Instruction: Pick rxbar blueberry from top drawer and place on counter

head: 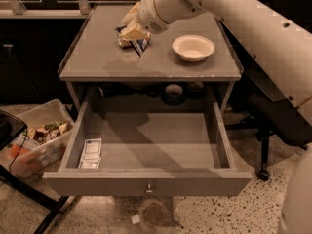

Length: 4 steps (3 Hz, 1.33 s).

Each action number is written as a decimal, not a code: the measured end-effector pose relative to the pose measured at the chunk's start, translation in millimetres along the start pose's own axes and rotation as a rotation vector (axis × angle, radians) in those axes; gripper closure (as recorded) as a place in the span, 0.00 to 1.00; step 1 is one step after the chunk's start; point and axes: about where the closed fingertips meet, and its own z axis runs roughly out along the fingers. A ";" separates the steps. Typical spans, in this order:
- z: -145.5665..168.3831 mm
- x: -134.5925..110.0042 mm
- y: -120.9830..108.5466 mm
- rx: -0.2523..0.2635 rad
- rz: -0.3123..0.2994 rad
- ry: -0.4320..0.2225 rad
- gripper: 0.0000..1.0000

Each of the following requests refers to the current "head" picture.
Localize black cable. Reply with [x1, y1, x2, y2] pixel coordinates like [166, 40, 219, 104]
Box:
[8, 129, 29, 174]

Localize clear jar on floor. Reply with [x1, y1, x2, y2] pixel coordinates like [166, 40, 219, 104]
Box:
[139, 198, 171, 227]

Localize blue rxbar blueberry bar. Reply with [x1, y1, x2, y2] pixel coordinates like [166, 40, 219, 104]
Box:
[115, 26, 151, 57]

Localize black office chair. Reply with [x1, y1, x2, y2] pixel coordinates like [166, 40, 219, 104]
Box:
[226, 0, 312, 181]

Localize dark tape roll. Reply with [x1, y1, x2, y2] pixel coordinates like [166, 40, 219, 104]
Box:
[161, 84, 185, 106]
[186, 81, 205, 99]

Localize white paper bowl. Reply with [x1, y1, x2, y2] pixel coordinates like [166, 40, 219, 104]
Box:
[172, 35, 215, 62]

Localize shiny foil snack bag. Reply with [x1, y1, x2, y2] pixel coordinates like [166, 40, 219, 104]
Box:
[118, 32, 151, 48]

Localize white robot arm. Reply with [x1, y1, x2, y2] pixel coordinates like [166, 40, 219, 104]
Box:
[122, 0, 312, 234]

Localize metal drawer knob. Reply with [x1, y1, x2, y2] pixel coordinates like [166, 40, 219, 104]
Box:
[144, 184, 154, 196]

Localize open grey top drawer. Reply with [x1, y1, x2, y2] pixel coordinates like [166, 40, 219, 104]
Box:
[43, 87, 252, 197]

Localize white packets in drawer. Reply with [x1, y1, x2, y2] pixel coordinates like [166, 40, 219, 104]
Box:
[79, 138, 101, 169]

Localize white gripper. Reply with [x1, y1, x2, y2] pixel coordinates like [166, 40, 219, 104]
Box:
[120, 0, 169, 41]

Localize grey cabinet with counter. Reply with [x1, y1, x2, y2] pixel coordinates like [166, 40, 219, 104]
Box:
[58, 3, 245, 115]

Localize clear plastic snack bin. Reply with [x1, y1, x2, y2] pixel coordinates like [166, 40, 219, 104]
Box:
[0, 99, 74, 178]

